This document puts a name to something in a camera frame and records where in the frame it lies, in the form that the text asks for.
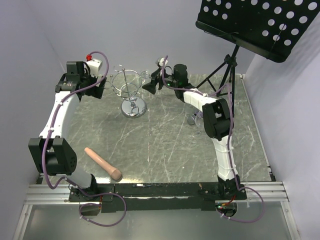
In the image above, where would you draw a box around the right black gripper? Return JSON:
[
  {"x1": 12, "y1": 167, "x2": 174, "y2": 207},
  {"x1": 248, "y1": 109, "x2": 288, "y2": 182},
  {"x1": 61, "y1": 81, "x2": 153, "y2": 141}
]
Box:
[{"x1": 141, "y1": 68, "x2": 178, "y2": 95}]

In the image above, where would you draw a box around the clear wine glass front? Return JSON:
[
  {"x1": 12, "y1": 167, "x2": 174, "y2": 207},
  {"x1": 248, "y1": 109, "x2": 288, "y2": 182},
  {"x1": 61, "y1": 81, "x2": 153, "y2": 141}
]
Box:
[{"x1": 184, "y1": 103, "x2": 199, "y2": 118}]

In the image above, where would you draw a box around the clear wine glass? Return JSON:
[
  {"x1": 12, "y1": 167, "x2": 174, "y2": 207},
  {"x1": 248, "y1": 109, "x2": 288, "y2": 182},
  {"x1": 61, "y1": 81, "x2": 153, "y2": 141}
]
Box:
[
  {"x1": 193, "y1": 111, "x2": 204, "y2": 138},
  {"x1": 184, "y1": 103, "x2": 199, "y2": 118}
]

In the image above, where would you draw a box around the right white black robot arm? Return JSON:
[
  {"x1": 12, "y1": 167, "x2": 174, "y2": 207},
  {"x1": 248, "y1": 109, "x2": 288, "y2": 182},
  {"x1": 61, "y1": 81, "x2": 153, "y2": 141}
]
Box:
[{"x1": 142, "y1": 62, "x2": 240, "y2": 200}]

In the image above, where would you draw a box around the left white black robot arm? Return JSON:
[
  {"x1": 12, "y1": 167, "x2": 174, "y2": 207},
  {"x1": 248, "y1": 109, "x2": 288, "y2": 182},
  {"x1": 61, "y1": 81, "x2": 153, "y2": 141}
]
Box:
[{"x1": 28, "y1": 57, "x2": 106, "y2": 201}]

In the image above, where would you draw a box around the chrome wine glass rack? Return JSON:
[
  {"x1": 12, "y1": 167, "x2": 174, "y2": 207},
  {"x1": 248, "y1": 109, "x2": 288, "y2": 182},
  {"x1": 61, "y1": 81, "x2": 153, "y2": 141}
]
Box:
[{"x1": 109, "y1": 64, "x2": 147, "y2": 119}]

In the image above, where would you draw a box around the purple glitter microphone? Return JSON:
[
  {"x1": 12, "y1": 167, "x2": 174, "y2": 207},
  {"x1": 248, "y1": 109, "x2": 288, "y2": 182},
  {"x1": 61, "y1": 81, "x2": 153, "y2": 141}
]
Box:
[{"x1": 186, "y1": 114, "x2": 197, "y2": 126}]

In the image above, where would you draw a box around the beige pink microphone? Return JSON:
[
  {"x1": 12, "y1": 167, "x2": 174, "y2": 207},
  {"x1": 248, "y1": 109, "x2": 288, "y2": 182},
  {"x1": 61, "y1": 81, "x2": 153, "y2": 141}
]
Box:
[{"x1": 84, "y1": 147, "x2": 122, "y2": 181}]

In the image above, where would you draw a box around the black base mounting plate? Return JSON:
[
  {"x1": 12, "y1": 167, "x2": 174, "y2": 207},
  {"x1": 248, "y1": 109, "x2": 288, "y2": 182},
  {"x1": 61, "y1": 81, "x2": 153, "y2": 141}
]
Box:
[{"x1": 68, "y1": 182, "x2": 247, "y2": 213}]

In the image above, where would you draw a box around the black perforated music stand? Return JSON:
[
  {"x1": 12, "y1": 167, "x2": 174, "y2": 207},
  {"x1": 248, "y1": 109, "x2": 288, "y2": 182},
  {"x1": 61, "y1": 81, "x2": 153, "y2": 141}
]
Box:
[{"x1": 194, "y1": 0, "x2": 320, "y2": 111}]

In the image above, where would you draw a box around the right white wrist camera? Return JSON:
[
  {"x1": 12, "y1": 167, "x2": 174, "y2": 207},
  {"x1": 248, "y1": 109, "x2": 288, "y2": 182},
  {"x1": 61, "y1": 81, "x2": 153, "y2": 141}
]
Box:
[{"x1": 156, "y1": 57, "x2": 168, "y2": 68}]

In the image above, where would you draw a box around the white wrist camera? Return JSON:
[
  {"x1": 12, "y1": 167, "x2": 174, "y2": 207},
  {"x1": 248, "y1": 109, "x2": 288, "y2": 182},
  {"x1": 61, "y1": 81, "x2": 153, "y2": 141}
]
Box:
[
  {"x1": 156, "y1": 57, "x2": 168, "y2": 68},
  {"x1": 85, "y1": 54, "x2": 103, "y2": 77}
]

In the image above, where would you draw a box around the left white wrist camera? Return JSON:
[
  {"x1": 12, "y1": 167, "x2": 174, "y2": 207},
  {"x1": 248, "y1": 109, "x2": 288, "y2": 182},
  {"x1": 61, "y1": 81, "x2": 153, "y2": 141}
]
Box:
[{"x1": 85, "y1": 54, "x2": 103, "y2": 77}]

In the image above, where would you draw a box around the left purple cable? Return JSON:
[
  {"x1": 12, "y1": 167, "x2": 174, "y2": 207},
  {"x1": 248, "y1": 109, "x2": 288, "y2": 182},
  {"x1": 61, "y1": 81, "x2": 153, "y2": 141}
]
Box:
[{"x1": 41, "y1": 50, "x2": 128, "y2": 227}]

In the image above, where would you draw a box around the purple cable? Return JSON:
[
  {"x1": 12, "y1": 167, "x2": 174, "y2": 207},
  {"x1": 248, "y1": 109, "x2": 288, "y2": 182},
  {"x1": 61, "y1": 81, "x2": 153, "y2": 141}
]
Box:
[
  {"x1": 161, "y1": 54, "x2": 265, "y2": 223},
  {"x1": 41, "y1": 50, "x2": 128, "y2": 227}
]

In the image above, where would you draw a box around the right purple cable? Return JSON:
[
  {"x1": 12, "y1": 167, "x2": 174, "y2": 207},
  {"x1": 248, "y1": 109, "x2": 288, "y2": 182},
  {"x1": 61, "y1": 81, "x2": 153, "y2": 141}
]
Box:
[{"x1": 161, "y1": 54, "x2": 265, "y2": 223}]

